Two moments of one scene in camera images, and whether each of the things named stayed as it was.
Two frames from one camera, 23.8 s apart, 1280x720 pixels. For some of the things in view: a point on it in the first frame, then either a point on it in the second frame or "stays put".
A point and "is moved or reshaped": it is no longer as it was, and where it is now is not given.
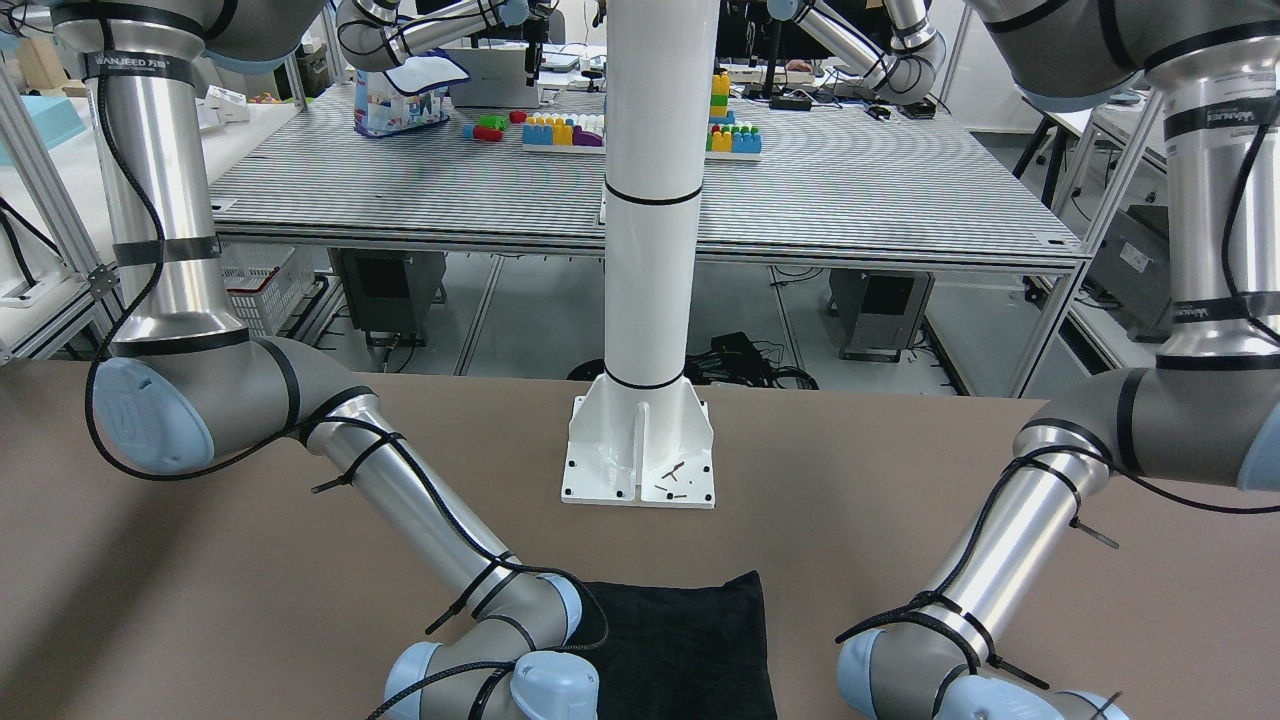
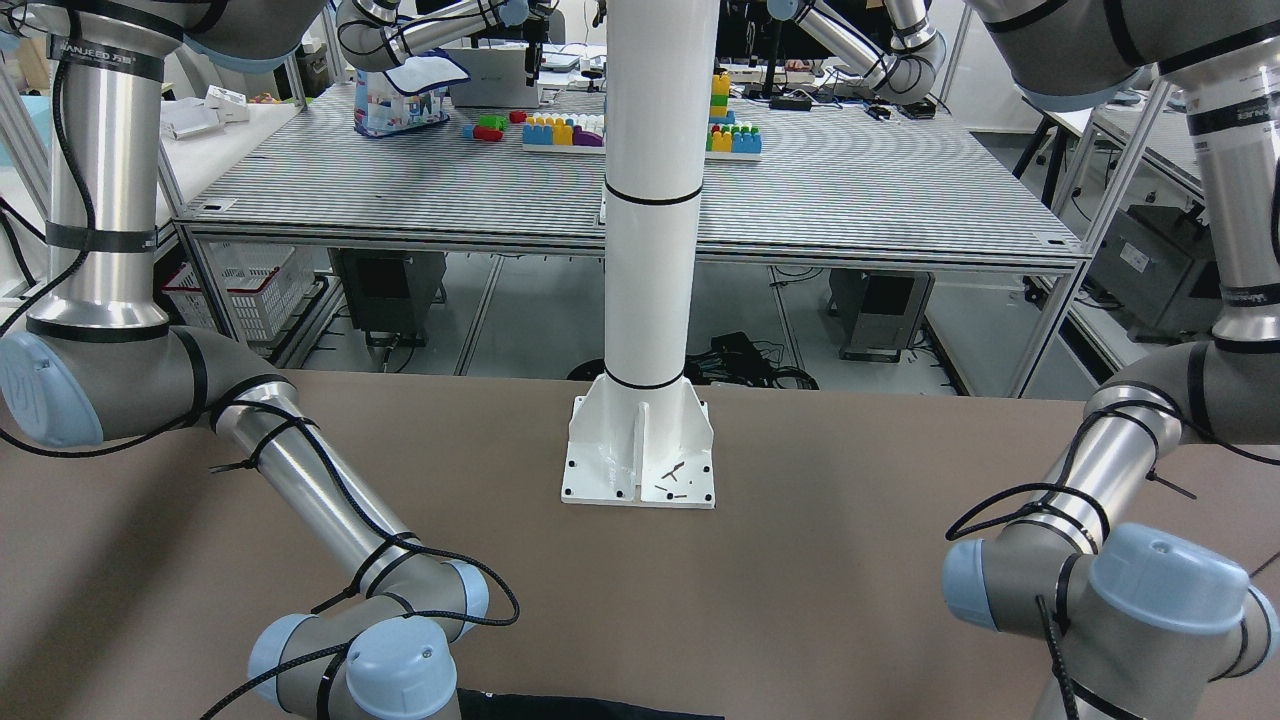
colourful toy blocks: x=725 y=139 stays put
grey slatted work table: x=848 y=174 stays put
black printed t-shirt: x=678 y=653 is moved or reshaped
